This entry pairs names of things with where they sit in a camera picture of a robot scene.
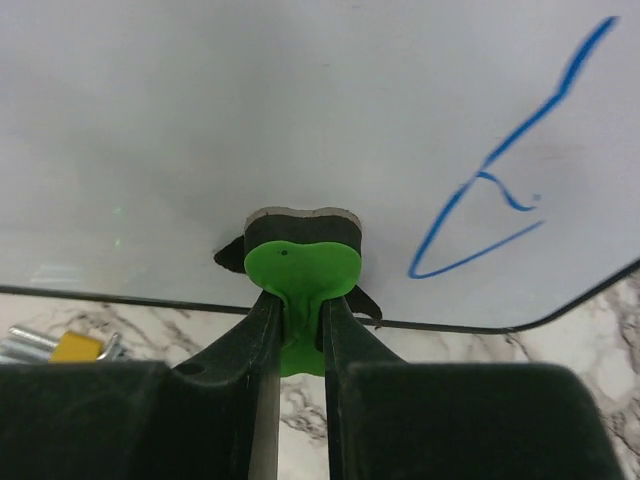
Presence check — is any yellow grey small connector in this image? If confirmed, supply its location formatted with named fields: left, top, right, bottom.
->
left=1, top=325, right=127, bottom=365

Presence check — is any green black whiteboard eraser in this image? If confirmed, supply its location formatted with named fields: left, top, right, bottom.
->
left=213, top=206, right=383, bottom=377

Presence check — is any white whiteboard black frame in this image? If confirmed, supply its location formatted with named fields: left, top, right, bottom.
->
left=1, top=1, right=639, bottom=329

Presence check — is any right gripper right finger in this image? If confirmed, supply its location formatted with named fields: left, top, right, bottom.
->
left=322, top=298, right=623, bottom=479

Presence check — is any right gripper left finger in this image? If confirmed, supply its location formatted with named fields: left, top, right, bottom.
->
left=1, top=293, right=280, bottom=479

